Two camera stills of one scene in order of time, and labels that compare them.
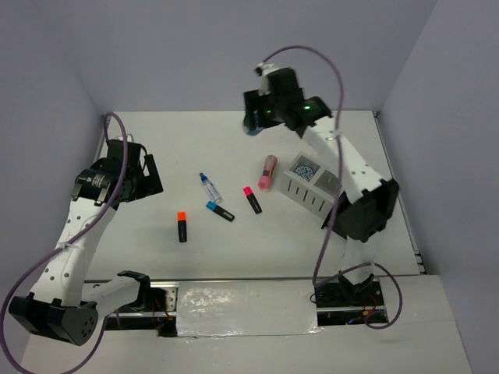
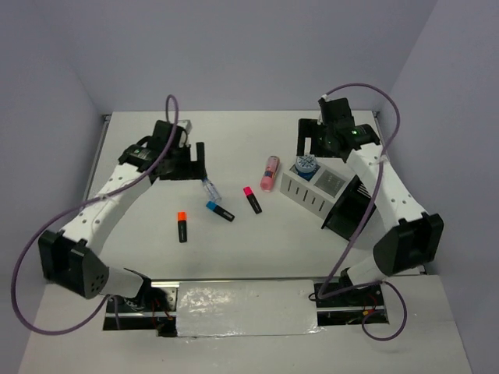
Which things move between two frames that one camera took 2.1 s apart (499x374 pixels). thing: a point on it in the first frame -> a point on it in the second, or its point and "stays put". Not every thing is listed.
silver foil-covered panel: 245,308 stays put
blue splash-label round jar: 251,132 -> 305,166
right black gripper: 253,102 -> 309,128
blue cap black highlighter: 214,207 stays put
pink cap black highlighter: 251,198 stays put
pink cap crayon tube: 268,171 stays put
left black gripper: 150,184 -> 196,170
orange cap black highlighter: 182,226 stays put
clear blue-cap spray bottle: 210,188 stays put
